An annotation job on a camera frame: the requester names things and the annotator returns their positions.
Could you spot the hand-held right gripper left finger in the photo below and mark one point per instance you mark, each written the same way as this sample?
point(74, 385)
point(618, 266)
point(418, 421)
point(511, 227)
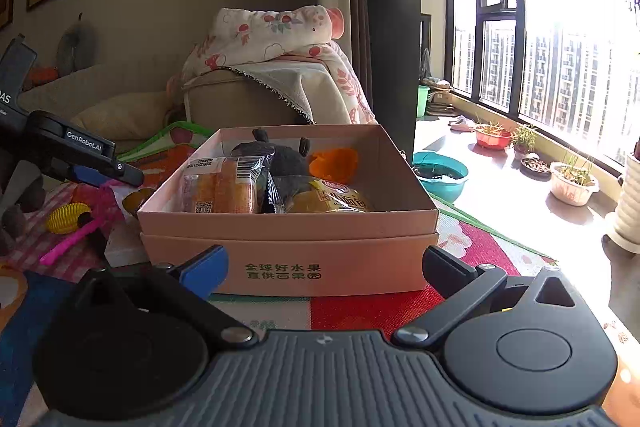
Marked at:
point(209, 269)

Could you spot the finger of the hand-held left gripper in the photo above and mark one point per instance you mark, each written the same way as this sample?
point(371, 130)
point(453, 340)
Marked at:
point(92, 174)

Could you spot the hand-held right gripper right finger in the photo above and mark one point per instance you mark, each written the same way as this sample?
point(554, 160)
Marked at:
point(442, 268)

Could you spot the yellow spiky ball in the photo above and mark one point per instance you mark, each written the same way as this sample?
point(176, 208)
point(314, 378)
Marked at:
point(67, 217)

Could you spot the yellow and dark toy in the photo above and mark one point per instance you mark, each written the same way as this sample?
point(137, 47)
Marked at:
point(136, 203)

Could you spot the pink plastic stick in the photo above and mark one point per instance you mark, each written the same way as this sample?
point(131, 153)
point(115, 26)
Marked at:
point(75, 242)

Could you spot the dark brown fuzzy toy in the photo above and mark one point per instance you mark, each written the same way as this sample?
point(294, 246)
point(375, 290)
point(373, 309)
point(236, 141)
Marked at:
point(17, 207)

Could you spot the small white box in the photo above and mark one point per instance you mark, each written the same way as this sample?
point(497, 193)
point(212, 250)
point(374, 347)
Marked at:
point(125, 247)

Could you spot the orange snack packet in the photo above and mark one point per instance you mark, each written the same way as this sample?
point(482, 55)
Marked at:
point(225, 187)

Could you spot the pink cardboard box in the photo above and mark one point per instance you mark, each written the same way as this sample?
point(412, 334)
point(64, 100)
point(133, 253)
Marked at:
point(300, 252)

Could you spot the dark snack packet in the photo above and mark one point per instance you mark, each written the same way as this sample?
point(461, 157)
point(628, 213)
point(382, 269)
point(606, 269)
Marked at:
point(272, 197)

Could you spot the yellow snack packet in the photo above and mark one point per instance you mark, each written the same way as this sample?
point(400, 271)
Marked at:
point(332, 199)

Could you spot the dark grey plush toy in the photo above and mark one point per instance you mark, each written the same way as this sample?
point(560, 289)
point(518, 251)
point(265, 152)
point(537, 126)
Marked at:
point(282, 159)

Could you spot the orange plush toy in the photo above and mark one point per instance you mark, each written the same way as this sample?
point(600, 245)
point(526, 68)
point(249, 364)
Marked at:
point(44, 76)

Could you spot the teal basin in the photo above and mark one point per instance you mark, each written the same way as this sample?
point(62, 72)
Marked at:
point(440, 182)

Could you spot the grey neck pillow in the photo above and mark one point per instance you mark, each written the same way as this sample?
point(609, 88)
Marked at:
point(75, 49)

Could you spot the colourful play mat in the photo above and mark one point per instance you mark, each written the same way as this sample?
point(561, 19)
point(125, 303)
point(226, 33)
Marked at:
point(360, 314)

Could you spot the dark bowl plant pot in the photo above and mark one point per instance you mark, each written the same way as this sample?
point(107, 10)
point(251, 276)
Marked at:
point(535, 168)

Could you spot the red plant pot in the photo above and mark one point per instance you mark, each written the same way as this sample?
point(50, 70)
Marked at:
point(492, 139)

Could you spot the pair of slippers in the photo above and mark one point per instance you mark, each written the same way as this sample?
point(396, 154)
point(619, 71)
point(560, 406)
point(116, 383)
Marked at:
point(462, 124)

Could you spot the beige sofa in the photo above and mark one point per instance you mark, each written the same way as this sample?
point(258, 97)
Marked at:
point(220, 99)

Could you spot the small potted plant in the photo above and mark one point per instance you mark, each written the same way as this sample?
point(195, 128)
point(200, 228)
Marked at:
point(524, 139)

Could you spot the green bucket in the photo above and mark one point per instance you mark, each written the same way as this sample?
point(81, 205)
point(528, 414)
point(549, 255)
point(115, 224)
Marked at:
point(423, 101)

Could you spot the white ribbed plant pot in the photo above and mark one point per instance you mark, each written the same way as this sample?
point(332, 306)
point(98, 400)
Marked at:
point(625, 217)

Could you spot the grey fringed cloth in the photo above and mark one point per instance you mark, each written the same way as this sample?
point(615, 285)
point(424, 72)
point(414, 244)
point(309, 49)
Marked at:
point(285, 84)

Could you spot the printed floral blanket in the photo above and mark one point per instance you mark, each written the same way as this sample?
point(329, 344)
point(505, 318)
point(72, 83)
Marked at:
point(270, 34)

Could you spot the brown curtain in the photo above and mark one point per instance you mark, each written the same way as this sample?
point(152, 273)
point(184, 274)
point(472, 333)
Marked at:
point(359, 7)

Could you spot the black window frame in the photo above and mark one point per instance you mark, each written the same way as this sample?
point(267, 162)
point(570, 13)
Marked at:
point(516, 32)

